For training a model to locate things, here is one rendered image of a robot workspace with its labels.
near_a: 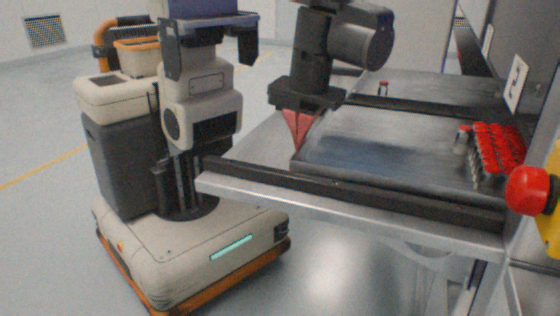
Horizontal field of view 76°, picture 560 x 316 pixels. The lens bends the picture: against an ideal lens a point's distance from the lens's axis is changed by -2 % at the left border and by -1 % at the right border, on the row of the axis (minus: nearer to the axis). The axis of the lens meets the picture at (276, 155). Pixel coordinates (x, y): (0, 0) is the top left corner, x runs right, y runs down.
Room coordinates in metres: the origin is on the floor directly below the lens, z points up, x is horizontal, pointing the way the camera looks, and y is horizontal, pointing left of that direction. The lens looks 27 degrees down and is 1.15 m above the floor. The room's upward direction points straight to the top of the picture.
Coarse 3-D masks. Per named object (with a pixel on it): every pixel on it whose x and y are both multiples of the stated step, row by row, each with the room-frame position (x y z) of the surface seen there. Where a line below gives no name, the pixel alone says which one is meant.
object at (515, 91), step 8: (512, 64) 0.50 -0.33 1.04; (520, 64) 0.46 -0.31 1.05; (512, 72) 0.49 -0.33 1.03; (520, 72) 0.45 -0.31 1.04; (520, 80) 0.44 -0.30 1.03; (512, 88) 0.47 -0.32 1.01; (520, 88) 0.43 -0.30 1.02; (504, 96) 0.50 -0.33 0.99; (512, 96) 0.45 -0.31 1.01; (512, 104) 0.44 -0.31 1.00; (512, 112) 0.43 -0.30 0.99
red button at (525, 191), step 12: (516, 168) 0.25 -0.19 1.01; (528, 168) 0.24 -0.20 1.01; (540, 168) 0.24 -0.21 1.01; (516, 180) 0.24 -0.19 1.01; (528, 180) 0.23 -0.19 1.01; (540, 180) 0.23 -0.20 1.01; (504, 192) 0.25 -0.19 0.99; (516, 192) 0.23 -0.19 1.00; (528, 192) 0.23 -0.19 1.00; (540, 192) 0.23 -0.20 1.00; (516, 204) 0.23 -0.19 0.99; (528, 204) 0.23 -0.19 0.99; (540, 204) 0.22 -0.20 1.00
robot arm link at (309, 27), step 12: (300, 12) 0.48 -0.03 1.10; (312, 12) 0.47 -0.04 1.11; (324, 12) 0.46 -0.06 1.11; (336, 12) 0.47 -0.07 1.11; (300, 24) 0.48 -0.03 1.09; (312, 24) 0.47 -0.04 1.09; (324, 24) 0.47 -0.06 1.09; (300, 36) 0.48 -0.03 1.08; (312, 36) 0.47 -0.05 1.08; (324, 36) 0.47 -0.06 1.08; (300, 48) 0.48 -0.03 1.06; (312, 48) 0.47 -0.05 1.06; (324, 48) 0.47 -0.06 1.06
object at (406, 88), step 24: (384, 72) 0.98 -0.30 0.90; (408, 72) 0.95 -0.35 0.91; (432, 72) 0.93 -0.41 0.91; (360, 96) 0.75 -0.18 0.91; (384, 96) 0.73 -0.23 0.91; (408, 96) 0.83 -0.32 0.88; (432, 96) 0.83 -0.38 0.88; (456, 96) 0.83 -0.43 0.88; (480, 96) 0.83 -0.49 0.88; (480, 120) 0.66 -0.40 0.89; (504, 120) 0.64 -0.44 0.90
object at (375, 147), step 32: (320, 128) 0.59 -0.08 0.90; (352, 128) 0.64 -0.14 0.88; (384, 128) 0.64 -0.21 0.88; (416, 128) 0.62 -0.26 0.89; (448, 128) 0.60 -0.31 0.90; (320, 160) 0.51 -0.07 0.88; (352, 160) 0.51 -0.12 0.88; (384, 160) 0.51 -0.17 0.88; (416, 160) 0.51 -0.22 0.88; (448, 160) 0.51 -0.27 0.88; (416, 192) 0.38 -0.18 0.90; (448, 192) 0.37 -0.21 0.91
